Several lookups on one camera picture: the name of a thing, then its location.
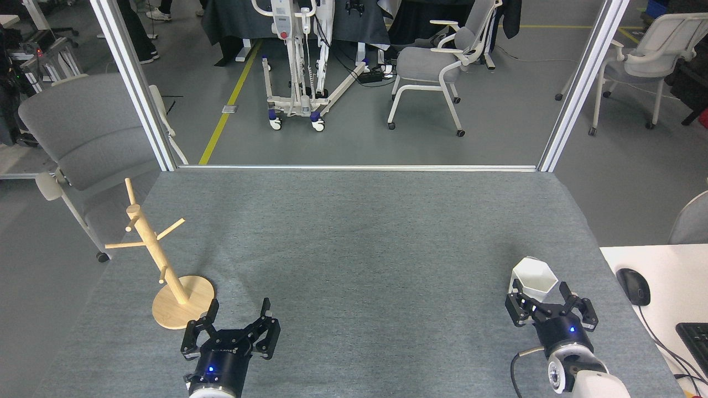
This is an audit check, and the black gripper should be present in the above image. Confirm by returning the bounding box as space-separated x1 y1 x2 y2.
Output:
504 279 600 350
180 298 281 397

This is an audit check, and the white hexagonal cup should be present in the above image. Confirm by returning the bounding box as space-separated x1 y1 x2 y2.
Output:
509 256 558 303

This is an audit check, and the wooden cup rack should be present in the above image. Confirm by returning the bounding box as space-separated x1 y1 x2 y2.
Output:
105 177 215 330

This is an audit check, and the black computer mouse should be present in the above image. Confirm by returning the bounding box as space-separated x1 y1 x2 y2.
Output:
616 268 651 307

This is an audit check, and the white desk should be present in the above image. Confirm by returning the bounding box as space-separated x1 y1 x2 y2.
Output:
600 244 708 398

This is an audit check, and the black keyboard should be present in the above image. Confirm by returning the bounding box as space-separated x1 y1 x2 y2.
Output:
676 322 708 378

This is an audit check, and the grey chair backrest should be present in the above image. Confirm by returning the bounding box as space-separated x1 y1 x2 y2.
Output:
668 191 708 245

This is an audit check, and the white stand on wheels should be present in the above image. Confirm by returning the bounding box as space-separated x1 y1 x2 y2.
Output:
251 0 370 132

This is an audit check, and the large grey chair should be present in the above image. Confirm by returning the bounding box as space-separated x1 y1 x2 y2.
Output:
18 74 189 263

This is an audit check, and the white mesh-back chair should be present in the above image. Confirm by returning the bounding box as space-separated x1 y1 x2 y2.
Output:
555 12 708 137

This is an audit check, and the grey chair with armrests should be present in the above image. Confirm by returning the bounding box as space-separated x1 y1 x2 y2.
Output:
387 0 503 138

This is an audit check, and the black power strip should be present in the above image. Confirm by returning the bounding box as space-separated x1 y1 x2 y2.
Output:
357 65 394 85

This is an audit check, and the dark cloth covered table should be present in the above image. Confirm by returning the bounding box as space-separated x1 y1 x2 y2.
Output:
200 0 391 67

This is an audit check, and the person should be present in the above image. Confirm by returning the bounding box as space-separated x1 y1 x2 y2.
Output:
136 0 173 22
115 0 160 65

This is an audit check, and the equipment cart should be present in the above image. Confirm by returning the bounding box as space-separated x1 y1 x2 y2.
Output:
0 25 84 96

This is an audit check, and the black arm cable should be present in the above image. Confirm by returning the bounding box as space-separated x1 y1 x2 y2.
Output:
509 347 546 398

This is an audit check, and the black mouse cable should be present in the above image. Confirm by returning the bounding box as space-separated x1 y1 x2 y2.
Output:
636 304 708 390

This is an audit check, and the silver frame crossbar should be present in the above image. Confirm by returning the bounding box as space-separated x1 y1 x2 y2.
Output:
177 164 538 172

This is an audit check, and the silver frame post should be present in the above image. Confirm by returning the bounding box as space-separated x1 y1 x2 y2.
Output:
90 0 189 172
538 0 631 172

